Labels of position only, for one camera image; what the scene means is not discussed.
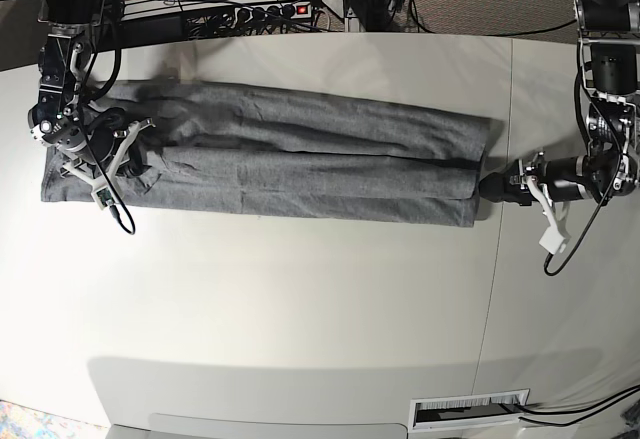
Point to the right gripper black cylindrical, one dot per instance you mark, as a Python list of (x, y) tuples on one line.
[(100, 149)]

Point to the left gripper black cylindrical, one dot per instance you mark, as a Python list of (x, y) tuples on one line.
[(563, 180)]

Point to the grey T-shirt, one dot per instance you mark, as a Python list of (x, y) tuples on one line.
[(243, 149)]

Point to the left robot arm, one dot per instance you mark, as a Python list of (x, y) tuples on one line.
[(606, 103)]

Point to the white table leg column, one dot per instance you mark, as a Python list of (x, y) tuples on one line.
[(352, 21)]

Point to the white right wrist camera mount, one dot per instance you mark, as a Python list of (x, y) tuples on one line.
[(104, 188)]

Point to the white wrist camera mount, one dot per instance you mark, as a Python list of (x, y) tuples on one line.
[(547, 209), (104, 188)]

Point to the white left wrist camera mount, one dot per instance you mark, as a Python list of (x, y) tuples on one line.
[(547, 209)]

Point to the black power strip red switch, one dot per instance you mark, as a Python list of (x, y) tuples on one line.
[(272, 13)]

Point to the white cable grommet tray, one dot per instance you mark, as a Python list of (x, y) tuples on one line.
[(466, 412)]

